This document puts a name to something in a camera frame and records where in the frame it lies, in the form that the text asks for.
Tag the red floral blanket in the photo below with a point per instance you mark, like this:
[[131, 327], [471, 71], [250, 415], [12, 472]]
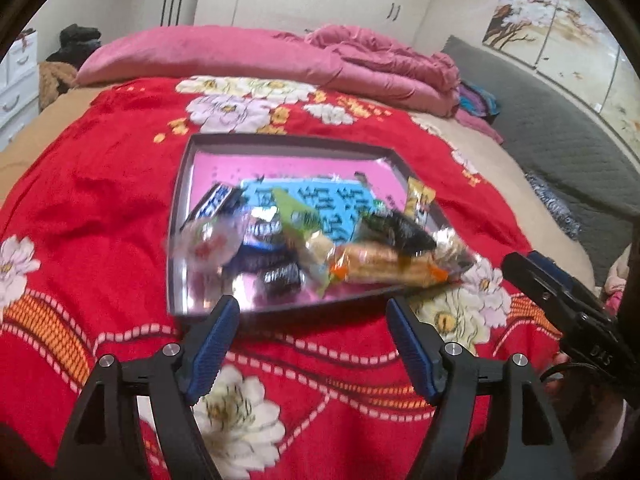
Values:
[[90, 185]]

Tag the dark clothes pile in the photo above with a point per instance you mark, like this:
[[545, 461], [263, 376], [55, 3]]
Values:
[[80, 42]]

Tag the green milk candy packet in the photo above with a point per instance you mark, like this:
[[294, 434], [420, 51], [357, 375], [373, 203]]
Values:
[[295, 215]]

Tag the black and white patterned cloth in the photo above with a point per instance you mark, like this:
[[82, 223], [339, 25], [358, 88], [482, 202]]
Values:
[[552, 205]]

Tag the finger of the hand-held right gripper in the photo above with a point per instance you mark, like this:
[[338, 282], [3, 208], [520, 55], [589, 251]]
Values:
[[555, 272], [535, 285]]

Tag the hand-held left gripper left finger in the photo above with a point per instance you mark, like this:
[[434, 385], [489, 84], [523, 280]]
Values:
[[212, 350]]

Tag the orange snack packet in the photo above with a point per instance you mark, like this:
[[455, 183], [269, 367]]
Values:
[[385, 262]]

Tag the brown chocolate bar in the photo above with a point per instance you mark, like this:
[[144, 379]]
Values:
[[215, 202]]

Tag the pink book with blue panel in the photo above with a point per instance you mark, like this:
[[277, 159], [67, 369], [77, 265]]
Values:
[[300, 165]]

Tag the blue cookie packet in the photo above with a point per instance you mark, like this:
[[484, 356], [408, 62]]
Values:
[[260, 250]]

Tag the dark sandwich cookie clear wrapper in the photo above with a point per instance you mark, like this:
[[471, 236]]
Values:
[[282, 277]]

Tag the pink quilt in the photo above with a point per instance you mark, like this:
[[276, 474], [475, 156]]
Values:
[[225, 55]]

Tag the brown fuzzy cloth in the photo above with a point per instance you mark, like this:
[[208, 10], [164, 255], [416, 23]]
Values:
[[57, 85]]

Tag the black pea snack packet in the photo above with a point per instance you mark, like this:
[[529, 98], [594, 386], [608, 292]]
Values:
[[400, 232]]

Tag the floral wall mural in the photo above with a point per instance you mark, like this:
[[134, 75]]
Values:
[[575, 35]]

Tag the long yellow snack packet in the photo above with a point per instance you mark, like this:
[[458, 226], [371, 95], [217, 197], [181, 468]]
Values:
[[420, 195]]

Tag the grey quilted bed pad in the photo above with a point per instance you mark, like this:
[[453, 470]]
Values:
[[560, 125]]

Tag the purple and teal clothes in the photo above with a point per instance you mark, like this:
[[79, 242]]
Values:
[[477, 100]]

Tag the grey shallow cardboard box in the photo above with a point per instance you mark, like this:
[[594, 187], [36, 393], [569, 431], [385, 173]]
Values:
[[280, 144]]

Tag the pink plush toy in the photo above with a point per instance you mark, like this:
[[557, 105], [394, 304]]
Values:
[[617, 275]]

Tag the white drawer cabinet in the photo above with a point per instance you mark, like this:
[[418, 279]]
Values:
[[17, 85]]

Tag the clear red pastry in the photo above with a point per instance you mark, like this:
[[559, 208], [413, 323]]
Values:
[[205, 245]]

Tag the clear bag of brown snack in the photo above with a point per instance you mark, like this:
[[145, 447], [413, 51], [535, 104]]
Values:
[[455, 255]]

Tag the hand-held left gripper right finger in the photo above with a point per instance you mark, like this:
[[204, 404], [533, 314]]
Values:
[[410, 350]]

